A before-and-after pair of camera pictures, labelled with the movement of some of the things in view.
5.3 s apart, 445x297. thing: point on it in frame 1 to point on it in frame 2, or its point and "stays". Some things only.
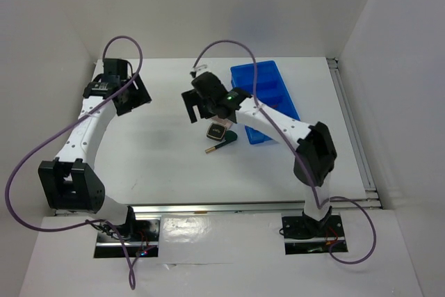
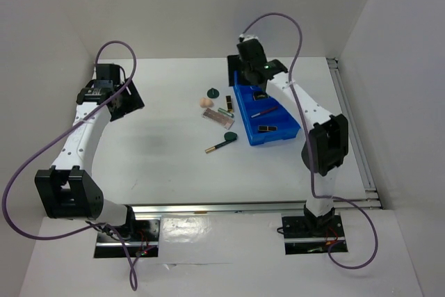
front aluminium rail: x=342 y=206 stays
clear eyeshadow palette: x=224 y=122 stays
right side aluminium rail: x=372 y=195 stays
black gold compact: x=216 y=131 to x=260 y=95
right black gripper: x=193 y=98 to x=233 y=64
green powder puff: x=230 y=135 stays
